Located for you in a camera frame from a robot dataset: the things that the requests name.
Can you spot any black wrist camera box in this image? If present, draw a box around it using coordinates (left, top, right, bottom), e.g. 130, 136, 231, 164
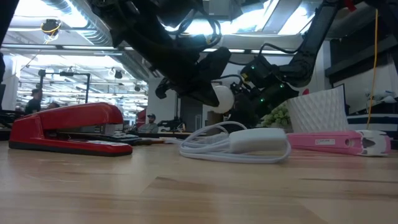
241, 55, 273, 83

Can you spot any red stapler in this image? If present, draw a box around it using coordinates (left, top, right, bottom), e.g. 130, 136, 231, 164
8, 102, 134, 157

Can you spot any black cable loop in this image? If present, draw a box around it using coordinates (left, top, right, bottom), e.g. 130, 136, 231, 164
161, 7, 223, 54

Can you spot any black camera rig frame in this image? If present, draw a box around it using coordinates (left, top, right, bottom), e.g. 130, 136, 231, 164
37, 70, 91, 113

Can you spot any green succulent plant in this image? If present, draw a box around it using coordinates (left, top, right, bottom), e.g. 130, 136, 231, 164
262, 103, 292, 128

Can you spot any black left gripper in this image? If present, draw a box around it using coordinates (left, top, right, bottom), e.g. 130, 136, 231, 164
155, 46, 233, 107

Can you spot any thin yellow cable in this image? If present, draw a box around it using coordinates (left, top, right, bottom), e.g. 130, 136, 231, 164
366, 8, 379, 131

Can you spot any pink stapler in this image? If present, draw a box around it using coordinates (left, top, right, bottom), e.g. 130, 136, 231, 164
286, 129, 392, 157

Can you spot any thin black cable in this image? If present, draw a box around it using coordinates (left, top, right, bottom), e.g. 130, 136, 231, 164
257, 42, 304, 58

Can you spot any white lamp cord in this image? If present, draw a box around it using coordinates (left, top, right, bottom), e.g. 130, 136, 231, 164
164, 121, 292, 165

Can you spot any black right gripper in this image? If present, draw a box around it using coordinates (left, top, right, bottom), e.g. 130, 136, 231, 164
223, 67, 299, 133

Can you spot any yellow black cord reel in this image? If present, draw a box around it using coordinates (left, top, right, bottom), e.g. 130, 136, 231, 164
40, 19, 62, 42

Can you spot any white textured cup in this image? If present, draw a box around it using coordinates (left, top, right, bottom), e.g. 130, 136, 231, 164
286, 86, 349, 134

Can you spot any white lightbulb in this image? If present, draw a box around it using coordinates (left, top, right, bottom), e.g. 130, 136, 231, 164
213, 85, 235, 114

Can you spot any black white striped object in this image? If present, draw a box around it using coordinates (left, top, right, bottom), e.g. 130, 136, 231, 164
346, 113, 398, 131

